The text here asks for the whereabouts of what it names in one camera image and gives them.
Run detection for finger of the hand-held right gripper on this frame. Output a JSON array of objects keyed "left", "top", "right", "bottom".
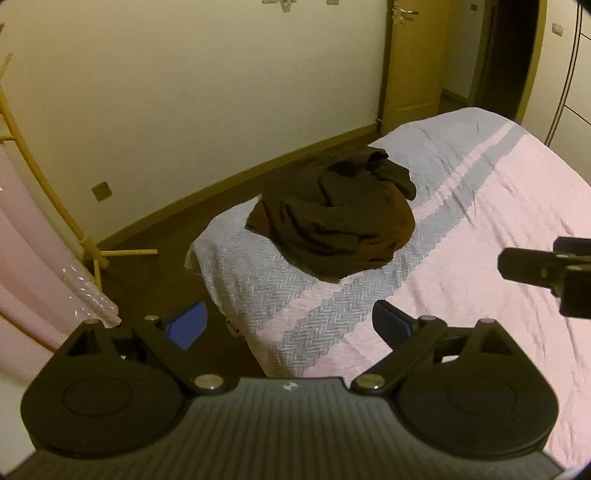
[{"left": 498, "top": 247, "right": 566, "bottom": 291}]

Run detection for wall coat hooks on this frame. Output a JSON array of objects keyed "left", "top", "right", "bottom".
[{"left": 261, "top": 0, "right": 340, "bottom": 12}]

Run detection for dark brown long-sleeve shirt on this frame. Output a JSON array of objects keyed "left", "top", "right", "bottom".
[{"left": 246, "top": 147, "right": 417, "bottom": 280}]

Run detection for pink hanging cloth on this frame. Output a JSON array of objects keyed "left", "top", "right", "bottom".
[{"left": 0, "top": 138, "right": 122, "bottom": 365}]

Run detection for wooden door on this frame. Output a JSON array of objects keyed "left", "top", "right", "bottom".
[{"left": 379, "top": 0, "right": 446, "bottom": 136}]

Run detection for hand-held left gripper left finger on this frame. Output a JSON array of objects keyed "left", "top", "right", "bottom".
[{"left": 58, "top": 301, "right": 238, "bottom": 396}]

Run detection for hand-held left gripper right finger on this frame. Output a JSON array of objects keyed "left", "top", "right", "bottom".
[{"left": 351, "top": 300, "right": 526, "bottom": 397}]

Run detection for cream wardrobe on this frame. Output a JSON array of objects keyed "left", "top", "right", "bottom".
[{"left": 524, "top": 0, "right": 591, "bottom": 178}]

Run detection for bamboo clothes rack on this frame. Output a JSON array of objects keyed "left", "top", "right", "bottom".
[{"left": 0, "top": 53, "right": 158, "bottom": 292}]

